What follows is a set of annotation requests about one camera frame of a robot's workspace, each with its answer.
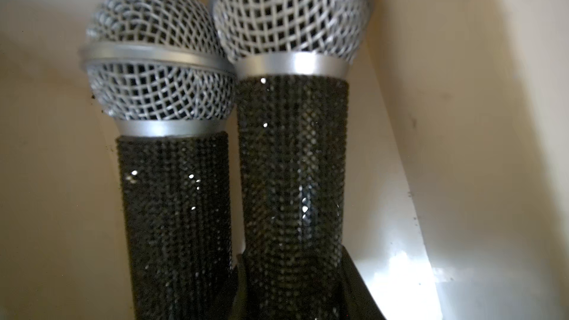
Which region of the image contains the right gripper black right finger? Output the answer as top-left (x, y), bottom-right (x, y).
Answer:
top-left (339, 247), bottom-right (386, 320)

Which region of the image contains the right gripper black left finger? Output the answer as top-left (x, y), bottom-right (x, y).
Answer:
top-left (208, 254), bottom-right (248, 320)

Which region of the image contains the white top drawer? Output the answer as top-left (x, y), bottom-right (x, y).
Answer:
top-left (1, 0), bottom-right (568, 319)

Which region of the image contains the black rhinestone microphone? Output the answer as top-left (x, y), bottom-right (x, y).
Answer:
top-left (80, 0), bottom-right (236, 319)
top-left (210, 0), bottom-right (374, 319)

